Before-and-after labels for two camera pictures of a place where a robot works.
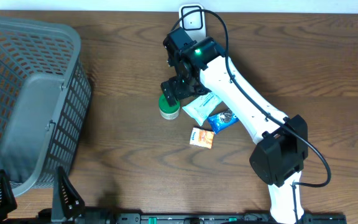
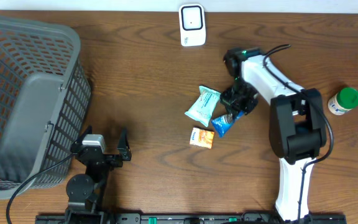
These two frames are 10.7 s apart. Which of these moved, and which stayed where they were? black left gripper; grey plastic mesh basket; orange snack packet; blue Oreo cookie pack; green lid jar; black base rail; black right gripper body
Moved: blue Oreo cookie pack; black right gripper body; green lid jar; black left gripper
Stayed: orange snack packet; black base rail; grey plastic mesh basket
